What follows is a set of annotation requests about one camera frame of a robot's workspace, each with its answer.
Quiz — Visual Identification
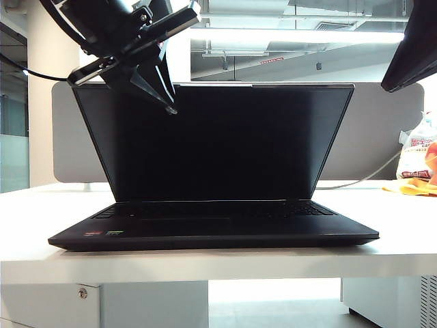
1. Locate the long ceiling light strip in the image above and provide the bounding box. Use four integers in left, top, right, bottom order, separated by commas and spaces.
189, 28, 407, 44

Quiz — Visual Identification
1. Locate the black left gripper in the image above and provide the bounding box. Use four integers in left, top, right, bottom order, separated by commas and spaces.
67, 1, 201, 116

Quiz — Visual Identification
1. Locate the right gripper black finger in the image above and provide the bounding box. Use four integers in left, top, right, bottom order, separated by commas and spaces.
381, 0, 437, 94

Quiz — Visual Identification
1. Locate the silver ventilation duct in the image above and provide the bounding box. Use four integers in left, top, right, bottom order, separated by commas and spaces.
266, 38, 346, 53

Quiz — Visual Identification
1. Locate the grey fabric desk divider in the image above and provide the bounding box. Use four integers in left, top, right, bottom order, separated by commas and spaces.
51, 81, 426, 184

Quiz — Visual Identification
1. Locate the grey hanging ceiling tray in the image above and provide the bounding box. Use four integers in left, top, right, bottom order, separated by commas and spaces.
203, 39, 271, 58

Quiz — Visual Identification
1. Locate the black laptop computer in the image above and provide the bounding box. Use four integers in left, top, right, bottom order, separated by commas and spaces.
47, 81, 380, 253

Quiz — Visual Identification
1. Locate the grey power cable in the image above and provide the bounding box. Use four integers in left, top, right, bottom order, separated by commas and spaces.
315, 152, 402, 191

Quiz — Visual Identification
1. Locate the white printed plastic bag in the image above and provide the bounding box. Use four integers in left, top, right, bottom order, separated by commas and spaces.
397, 109, 437, 181

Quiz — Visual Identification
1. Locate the white cabinet with vent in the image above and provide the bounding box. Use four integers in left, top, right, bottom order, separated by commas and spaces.
341, 276, 437, 328

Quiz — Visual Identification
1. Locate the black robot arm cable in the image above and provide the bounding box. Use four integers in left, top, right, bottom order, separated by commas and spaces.
0, 53, 71, 82

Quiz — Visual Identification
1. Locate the white drawer cabinet with lock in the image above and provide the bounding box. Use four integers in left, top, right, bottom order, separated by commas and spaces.
0, 282, 209, 328

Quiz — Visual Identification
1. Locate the ceiling air vent grille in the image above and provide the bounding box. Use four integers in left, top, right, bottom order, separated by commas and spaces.
313, 20, 358, 32

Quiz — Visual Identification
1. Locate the yellow cloth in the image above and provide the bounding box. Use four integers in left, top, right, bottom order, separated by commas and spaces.
382, 177, 437, 197

